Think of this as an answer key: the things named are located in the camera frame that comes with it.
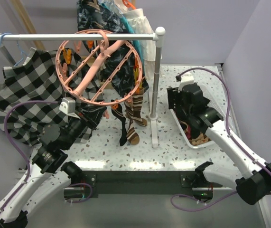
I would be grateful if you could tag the light blue wire hanger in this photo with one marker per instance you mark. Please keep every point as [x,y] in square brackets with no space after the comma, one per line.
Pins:
[7,54]

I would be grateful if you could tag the dark blue patterned garment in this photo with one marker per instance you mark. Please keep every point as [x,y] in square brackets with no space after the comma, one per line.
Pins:
[92,15]

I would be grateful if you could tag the wooden frame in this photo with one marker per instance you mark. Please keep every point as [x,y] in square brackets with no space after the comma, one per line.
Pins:
[23,14]

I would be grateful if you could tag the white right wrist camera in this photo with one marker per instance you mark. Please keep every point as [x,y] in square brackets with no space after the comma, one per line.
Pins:
[186,79]

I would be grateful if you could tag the black striped sock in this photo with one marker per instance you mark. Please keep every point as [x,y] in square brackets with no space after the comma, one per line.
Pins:
[116,110]

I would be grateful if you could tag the white plastic basket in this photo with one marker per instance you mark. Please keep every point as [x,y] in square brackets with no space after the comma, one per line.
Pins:
[213,102]

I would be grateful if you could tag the pink round clip hanger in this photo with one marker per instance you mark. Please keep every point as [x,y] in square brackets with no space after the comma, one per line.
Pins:
[108,43]

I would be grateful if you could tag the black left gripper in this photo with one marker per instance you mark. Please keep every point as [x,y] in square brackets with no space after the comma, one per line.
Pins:
[96,115]

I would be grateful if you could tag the orange plastic hanger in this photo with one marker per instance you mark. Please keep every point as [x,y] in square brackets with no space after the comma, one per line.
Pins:
[130,4]

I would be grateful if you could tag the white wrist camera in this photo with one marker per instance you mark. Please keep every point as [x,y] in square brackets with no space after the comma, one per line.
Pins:
[186,79]
[67,106]

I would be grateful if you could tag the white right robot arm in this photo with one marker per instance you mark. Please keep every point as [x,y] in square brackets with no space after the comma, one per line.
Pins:
[253,180]

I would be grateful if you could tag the white clothes rack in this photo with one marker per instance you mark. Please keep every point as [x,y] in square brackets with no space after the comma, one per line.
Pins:
[157,37]

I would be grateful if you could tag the white garment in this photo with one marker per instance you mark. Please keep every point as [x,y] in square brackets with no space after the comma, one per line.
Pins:
[140,25]

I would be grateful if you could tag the brown striped sock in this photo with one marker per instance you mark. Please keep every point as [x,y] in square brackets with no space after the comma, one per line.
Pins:
[137,101]
[132,136]

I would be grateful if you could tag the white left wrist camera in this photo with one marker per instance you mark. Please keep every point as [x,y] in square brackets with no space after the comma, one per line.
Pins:
[67,106]

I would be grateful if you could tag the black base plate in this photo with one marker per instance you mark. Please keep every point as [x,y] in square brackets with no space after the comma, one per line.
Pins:
[145,182]

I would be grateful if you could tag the black white checkered shirt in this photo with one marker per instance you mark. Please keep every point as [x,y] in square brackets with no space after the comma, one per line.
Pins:
[35,79]

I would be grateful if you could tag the yellow sock with pattern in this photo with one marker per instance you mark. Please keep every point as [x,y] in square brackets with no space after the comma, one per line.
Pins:
[136,75]

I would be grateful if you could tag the teal garment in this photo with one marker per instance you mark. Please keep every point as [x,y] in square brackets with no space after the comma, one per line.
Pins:
[119,9]

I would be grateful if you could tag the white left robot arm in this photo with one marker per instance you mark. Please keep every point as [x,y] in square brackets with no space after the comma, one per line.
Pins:
[50,158]

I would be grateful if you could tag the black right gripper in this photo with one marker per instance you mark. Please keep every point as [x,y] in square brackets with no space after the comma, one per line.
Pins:
[173,94]

